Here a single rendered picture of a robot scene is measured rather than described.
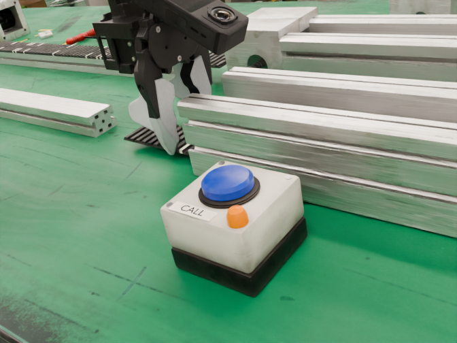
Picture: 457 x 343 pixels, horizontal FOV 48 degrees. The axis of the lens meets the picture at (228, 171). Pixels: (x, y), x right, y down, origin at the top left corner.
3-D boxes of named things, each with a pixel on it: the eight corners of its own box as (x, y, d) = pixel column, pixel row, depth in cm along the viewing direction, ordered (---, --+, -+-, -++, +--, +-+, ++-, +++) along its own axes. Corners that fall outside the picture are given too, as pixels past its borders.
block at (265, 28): (222, 104, 71) (208, 35, 66) (271, 70, 79) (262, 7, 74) (277, 111, 65) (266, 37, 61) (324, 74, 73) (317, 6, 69)
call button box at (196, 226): (175, 268, 42) (156, 204, 39) (243, 204, 48) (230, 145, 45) (255, 299, 38) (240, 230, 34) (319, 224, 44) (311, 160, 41)
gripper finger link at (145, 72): (168, 111, 57) (161, 30, 55) (179, 112, 56) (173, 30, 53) (137, 120, 54) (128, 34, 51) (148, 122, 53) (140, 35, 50)
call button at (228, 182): (194, 205, 40) (189, 184, 39) (226, 180, 42) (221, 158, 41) (236, 218, 37) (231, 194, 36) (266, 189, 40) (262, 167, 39)
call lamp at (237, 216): (223, 225, 36) (219, 211, 35) (235, 214, 37) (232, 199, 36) (240, 231, 35) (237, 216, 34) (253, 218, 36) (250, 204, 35)
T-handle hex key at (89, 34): (65, 46, 116) (62, 39, 115) (94, 35, 121) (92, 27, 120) (110, 50, 106) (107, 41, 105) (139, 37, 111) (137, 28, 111)
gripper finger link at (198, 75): (189, 112, 66) (161, 50, 61) (225, 118, 63) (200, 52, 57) (175, 127, 65) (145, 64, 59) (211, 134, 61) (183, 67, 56)
